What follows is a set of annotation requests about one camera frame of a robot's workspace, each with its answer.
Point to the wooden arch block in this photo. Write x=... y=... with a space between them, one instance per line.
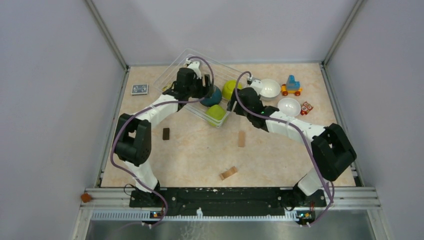
x=228 y=173

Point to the blue toy block vehicle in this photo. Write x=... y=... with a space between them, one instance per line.
x=291 y=87

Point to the playing card deck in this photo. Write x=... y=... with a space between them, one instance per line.
x=139 y=89

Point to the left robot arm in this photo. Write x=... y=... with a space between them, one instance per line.
x=133 y=137

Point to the light wooden block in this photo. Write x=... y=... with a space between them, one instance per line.
x=241 y=142

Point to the teal ceramic bowl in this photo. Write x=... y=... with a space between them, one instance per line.
x=215 y=98

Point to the white bowl with blue rim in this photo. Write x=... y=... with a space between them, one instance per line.
x=270 y=89

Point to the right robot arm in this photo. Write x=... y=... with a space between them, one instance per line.
x=329 y=148

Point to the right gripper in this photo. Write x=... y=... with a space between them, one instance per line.
x=231 y=103

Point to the yellow owl toy block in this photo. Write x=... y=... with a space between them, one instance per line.
x=166 y=87

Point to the round lime green bowl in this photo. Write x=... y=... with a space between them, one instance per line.
x=228 y=88

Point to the red owl toy block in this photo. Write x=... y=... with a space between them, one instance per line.
x=305 y=108

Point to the white wire dish rack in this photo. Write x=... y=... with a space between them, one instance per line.
x=222 y=73

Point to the white ceramic bowl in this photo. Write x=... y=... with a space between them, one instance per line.
x=289 y=106

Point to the dark brown wooden block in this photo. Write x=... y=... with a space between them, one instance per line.
x=166 y=133

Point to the square lime green bowl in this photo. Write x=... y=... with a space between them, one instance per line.
x=216 y=115

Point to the orange block on rail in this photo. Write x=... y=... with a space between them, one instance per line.
x=86 y=197

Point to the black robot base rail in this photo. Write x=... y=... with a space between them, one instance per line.
x=226 y=201

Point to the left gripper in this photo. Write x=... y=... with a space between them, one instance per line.
x=203 y=90

